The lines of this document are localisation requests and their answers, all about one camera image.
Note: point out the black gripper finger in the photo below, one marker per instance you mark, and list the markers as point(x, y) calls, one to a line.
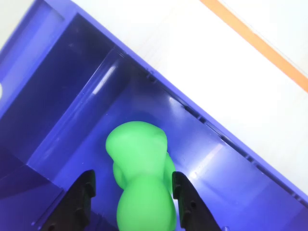
point(69, 211)
point(192, 214)

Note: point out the green rubber duck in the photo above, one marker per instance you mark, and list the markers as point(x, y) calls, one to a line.
point(139, 156)

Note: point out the blue plastic box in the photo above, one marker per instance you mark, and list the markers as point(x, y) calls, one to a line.
point(60, 84)

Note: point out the orange tape strip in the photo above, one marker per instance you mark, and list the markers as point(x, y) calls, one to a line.
point(252, 37)

